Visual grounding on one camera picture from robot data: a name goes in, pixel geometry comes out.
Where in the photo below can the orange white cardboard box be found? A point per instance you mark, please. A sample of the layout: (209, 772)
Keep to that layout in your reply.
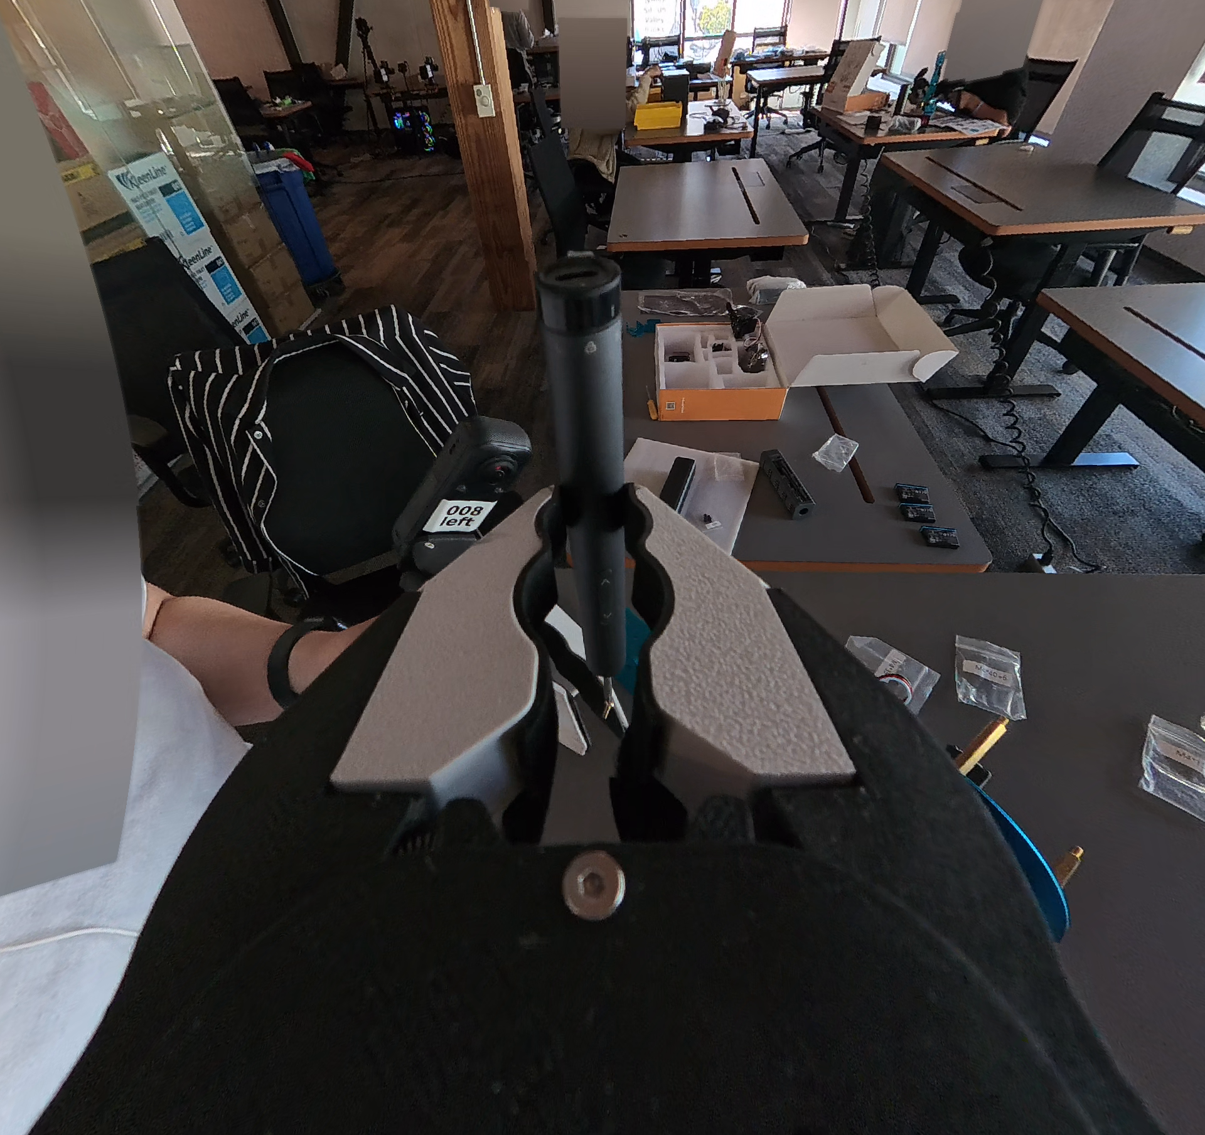
(716, 373)

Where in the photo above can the person's left forearm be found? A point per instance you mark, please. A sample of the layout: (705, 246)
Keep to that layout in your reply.
(217, 655)

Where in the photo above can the small clear bag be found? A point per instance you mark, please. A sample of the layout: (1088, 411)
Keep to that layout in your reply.
(837, 453)
(728, 468)

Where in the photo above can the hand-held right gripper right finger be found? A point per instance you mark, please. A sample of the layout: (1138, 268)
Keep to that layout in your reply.
(744, 674)

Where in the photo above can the black electric screwdriver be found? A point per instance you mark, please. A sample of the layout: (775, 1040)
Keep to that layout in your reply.
(584, 400)

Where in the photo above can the small black blue pack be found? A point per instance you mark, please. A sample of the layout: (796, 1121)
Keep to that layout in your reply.
(921, 513)
(914, 492)
(941, 538)

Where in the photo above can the blue toy robot arm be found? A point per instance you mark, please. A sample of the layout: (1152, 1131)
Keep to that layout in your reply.
(1032, 858)

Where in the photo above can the black office chair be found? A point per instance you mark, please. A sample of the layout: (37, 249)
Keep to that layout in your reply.
(358, 458)
(561, 185)

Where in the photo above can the black rectangular case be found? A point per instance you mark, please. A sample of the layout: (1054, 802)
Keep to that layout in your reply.
(678, 484)

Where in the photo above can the white paper sheet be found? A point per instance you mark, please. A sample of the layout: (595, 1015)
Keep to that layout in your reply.
(650, 467)

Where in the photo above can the dark grey desk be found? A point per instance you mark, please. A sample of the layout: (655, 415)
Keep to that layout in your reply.
(1130, 918)

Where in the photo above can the scattered small clear parts bags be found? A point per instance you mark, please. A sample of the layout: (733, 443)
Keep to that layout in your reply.
(989, 674)

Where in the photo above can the wooden pillar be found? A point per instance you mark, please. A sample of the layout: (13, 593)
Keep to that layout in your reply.
(481, 119)

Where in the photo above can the black wristband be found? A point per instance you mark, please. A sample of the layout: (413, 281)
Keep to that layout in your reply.
(283, 664)

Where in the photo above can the black bit holder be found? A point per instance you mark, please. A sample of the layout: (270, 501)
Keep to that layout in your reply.
(787, 484)

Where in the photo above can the white pouch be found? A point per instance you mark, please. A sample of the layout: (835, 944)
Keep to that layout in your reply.
(777, 288)

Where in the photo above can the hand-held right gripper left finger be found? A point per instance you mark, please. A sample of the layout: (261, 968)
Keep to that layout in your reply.
(443, 674)

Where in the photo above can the yellow bin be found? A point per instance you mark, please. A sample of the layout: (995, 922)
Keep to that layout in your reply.
(660, 115)

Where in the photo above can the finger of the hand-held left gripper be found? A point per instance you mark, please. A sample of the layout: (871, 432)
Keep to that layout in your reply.
(575, 712)

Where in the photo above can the black plastic bag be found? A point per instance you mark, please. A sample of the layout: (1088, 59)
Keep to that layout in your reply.
(688, 302)

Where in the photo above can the dark desk with wooden edge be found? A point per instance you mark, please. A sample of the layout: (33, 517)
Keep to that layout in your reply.
(1149, 335)
(1036, 185)

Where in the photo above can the blue trash bin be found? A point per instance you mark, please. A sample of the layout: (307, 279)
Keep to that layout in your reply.
(298, 222)

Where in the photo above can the grey desk with slot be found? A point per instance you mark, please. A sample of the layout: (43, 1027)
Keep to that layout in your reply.
(697, 203)
(847, 532)

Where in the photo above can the person's white shirt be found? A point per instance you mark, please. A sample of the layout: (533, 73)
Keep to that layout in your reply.
(189, 777)

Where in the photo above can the black white striped shirt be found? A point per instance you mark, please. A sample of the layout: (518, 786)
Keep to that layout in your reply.
(227, 420)

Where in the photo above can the stack of cardboard boxes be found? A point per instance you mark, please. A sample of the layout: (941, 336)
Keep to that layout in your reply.
(255, 250)

